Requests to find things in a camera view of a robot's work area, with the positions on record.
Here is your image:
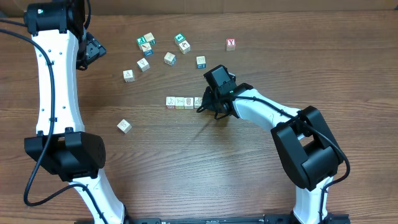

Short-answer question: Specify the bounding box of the red letter Y block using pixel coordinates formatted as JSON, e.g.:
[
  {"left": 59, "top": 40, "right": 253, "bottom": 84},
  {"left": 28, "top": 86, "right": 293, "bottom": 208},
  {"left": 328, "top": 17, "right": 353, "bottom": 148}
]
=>
[{"left": 226, "top": 39, "right": 236, "bottom": 51}]

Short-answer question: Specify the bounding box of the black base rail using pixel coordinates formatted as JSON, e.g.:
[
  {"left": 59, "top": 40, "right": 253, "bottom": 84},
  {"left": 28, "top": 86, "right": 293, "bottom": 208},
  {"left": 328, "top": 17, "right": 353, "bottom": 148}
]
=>
[{"left": 75, "top": 213, "right": 351, "bottom": 224}]

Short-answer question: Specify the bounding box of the plain wooden block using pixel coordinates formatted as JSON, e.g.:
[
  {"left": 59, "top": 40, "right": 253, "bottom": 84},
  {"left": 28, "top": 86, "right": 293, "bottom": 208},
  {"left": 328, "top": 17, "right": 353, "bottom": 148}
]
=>
[{"left": 194, "top": 97, "right": 203, "bottom": 109}]

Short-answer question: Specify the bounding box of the wooden block number side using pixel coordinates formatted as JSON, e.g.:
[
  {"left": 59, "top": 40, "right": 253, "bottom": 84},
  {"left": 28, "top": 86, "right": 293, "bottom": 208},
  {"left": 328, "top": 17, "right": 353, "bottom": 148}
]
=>
[{"left": 144, "top": 32, "right": 156, "bottom": 45}]

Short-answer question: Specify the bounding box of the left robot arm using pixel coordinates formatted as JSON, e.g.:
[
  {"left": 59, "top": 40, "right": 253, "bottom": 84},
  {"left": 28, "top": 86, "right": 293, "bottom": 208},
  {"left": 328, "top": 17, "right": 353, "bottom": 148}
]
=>
[{"left": 24, "top": 1, "right": 130, "bottom": 223}]

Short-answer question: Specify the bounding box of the green number four block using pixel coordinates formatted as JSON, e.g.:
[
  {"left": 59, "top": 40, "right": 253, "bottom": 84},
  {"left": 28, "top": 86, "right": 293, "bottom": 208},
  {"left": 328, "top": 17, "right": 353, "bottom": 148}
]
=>
[{"left": 174, "top": 33, "right": 186, "bottom": 45}]

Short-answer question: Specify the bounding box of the small wooden picture block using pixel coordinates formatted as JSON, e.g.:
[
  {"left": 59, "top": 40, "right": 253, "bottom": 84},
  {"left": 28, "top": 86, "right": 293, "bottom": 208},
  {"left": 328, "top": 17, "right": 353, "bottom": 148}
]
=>
[{"left": 175, "top": 97, "right": 185, "bottom": 109}]

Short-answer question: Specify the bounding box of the wooden block pencil picture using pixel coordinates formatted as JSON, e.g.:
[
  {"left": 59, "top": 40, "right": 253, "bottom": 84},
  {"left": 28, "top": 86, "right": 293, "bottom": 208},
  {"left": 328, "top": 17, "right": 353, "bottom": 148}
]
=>
[{"left": 141, "top": 43, "right": 153, "bottom": 57}]

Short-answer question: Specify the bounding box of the wooden block barrel picture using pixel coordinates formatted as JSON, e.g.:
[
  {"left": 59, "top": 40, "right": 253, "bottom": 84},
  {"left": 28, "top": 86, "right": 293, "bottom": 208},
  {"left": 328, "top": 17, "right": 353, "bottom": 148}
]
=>
[{"left": 184, "top": 97, "right": 194, "bottom": 110}]

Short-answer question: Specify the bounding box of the wooden block red picture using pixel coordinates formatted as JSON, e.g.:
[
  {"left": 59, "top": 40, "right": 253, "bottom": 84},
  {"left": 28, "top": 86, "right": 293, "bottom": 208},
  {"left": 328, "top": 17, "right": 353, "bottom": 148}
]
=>
[{"left": 117, "top": 119, "right": 132, "bottom": 134}]

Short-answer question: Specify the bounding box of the wooden block text top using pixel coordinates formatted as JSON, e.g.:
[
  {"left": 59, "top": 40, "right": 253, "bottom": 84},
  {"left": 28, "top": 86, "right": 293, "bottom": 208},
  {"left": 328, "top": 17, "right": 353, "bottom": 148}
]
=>
[{"left": 137, "top": 58, "right": 150, "bottom": 72}]

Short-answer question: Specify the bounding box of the green letter L block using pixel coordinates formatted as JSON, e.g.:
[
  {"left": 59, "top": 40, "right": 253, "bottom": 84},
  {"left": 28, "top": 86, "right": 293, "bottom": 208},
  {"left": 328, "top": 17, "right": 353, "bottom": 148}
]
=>
[{"left": 165, "top": 96, "right": 175, "bottom": 109}]

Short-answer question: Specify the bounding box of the green letter wooden block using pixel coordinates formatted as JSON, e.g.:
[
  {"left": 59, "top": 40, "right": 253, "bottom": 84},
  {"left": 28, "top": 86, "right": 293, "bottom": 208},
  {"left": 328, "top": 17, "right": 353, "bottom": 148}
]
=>
[{"left": 136, "top": 36, "right": 147, "bottom": 50}]

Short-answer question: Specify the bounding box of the wooden block brown picture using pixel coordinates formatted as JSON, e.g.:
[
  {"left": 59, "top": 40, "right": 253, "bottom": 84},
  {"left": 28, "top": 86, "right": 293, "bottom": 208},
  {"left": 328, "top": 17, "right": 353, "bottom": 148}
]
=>
[{"left": 178, "top": 40, "right": 191, "bottom": 54}]

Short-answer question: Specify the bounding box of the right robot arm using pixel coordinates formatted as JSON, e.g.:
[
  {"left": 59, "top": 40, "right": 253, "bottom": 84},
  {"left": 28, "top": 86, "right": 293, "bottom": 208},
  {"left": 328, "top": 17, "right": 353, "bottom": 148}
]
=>
[{"left": 197, "top": 65, "right": 349, "bottom": 223}]

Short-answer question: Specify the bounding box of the wooden block blue side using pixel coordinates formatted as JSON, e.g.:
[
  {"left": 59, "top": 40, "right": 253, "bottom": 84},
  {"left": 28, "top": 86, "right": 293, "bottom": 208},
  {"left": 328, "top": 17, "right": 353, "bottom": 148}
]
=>
[{"left": 164, "top": 52, "right": 176, "bottom": 66}]

